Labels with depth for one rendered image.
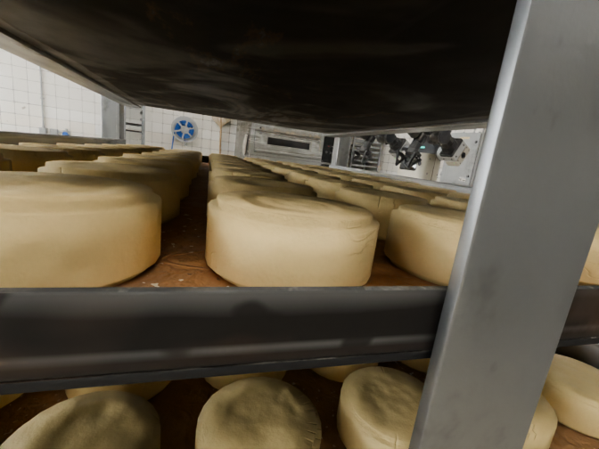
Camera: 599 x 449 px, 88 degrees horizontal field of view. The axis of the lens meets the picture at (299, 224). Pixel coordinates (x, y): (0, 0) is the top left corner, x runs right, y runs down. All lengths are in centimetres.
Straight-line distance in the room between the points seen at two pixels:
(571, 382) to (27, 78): 579
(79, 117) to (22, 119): 66
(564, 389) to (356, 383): 12
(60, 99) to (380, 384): 562
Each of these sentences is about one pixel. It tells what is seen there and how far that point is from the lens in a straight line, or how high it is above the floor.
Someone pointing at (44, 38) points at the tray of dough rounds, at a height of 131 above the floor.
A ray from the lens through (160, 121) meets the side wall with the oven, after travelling 555.
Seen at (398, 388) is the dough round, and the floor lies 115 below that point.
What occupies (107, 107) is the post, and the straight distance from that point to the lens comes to 67.
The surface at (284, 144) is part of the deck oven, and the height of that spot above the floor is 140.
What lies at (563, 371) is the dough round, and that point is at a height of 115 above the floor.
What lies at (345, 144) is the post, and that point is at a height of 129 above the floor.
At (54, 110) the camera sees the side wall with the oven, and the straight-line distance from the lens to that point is 569.
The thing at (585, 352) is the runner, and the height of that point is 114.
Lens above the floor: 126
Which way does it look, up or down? 12 degrees down
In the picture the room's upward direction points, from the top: 7 degrees clockwise
